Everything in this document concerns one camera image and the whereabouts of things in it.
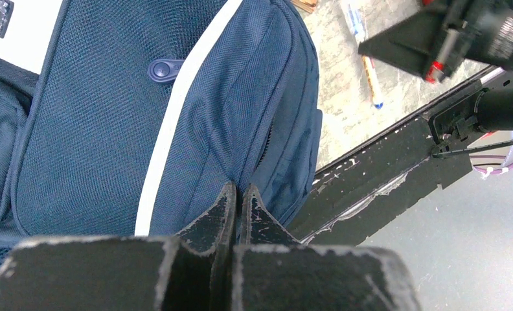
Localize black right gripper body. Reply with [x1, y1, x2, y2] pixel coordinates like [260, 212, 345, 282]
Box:
[443, 1, 513, 73]

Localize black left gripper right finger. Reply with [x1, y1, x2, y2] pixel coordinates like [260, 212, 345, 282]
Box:
[231, 185, 420, 310]

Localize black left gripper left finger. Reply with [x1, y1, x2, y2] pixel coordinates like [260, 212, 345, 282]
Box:
[0, 182, 236, 310]

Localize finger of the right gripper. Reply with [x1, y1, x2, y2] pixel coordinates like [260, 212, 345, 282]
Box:
[358, 8, 459, 83]

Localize navy blue student backpack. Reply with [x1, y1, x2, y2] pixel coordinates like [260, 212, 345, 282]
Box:
[0, 1, 322, 267]

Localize white blue pen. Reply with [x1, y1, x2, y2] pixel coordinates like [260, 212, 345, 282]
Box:
[340, 1, 384, 109]

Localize brown wooden base board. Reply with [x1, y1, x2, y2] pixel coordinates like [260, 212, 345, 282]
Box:
[291, 0, 319, 13]

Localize black front rail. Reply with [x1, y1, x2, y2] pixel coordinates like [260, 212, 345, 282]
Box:
[288, 67, 513, 244]

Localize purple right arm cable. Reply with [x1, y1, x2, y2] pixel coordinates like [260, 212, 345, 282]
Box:
[471, 150, 513, 179]

